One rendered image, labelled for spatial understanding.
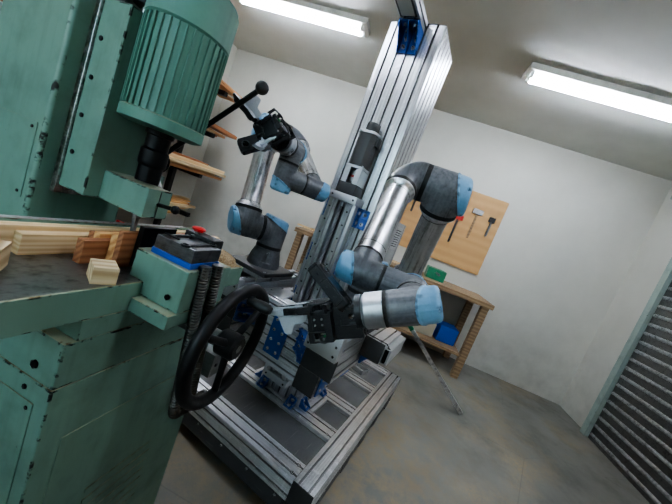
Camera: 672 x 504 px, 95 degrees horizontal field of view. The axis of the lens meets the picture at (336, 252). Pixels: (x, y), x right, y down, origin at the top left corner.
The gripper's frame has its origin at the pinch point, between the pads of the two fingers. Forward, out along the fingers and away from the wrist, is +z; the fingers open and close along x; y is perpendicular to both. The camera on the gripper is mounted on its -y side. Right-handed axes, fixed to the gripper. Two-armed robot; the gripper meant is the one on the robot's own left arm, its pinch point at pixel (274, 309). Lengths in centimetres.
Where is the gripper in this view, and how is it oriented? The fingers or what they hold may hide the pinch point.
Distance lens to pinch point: 71.2
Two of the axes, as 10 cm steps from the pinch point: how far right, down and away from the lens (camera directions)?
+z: -9.6, 1.4, 2.6
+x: 2.6, -0.3, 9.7
